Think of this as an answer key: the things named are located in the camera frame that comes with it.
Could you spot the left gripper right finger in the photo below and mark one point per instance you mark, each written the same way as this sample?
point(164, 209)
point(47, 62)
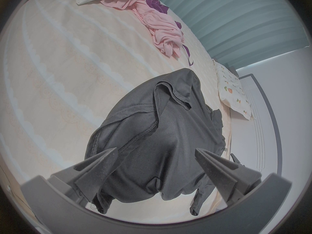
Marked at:
point(219, 172)

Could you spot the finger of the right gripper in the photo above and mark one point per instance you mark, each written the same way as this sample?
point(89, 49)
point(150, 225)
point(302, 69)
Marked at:
point(235, 160)

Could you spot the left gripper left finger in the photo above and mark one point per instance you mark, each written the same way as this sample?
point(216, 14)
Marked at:
point(97, 169)

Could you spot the black T-shirt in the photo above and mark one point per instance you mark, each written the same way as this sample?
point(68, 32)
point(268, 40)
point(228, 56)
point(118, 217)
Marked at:
point(158, 142)

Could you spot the white printed pillow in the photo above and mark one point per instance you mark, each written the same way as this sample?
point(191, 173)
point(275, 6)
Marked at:
point(231, 91)

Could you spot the blue-green curtain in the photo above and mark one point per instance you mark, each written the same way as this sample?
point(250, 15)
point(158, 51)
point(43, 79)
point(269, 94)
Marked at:
point(231, 21)

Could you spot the pink garment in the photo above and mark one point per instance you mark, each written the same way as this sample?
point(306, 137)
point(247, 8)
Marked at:
point(165, 33)

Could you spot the purple garment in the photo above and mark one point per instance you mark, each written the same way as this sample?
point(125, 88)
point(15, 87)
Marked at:
point(156, 5)

